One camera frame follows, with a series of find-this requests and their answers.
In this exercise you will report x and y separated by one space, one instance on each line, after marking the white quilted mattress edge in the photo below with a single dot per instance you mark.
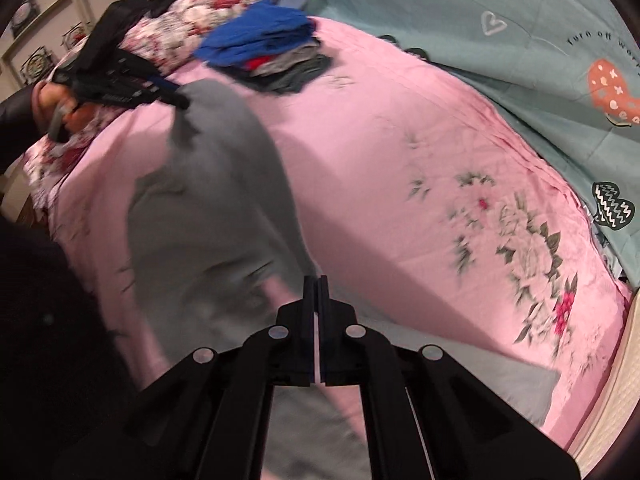
613 409

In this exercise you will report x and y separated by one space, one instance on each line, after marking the red white floral pillow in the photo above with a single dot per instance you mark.
168 42

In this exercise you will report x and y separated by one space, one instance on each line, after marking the red folded garment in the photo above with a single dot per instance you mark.
255 63

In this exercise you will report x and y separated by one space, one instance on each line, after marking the dark grey folded garment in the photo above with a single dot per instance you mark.
292 80

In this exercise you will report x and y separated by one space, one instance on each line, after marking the blue folded garment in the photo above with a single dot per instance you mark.
263 29

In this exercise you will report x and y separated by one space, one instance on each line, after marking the person's left hand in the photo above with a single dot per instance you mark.
48 96

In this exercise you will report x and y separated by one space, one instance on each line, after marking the teal patterned quilt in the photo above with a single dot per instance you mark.
563 73

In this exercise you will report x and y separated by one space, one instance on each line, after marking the pink floral bed sheet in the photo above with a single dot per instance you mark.
411 191

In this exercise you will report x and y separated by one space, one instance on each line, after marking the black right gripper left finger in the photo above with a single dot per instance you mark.
208 416

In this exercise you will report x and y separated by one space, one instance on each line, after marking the light grey folded garment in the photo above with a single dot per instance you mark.
287 60

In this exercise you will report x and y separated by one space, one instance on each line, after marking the black garment on pillow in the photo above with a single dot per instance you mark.
110 30

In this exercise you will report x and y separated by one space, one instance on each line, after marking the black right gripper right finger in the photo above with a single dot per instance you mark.
426 416

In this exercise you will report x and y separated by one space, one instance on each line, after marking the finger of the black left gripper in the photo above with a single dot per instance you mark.
167 92

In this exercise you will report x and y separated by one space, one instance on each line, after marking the grey pants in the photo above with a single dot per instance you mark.
208 228

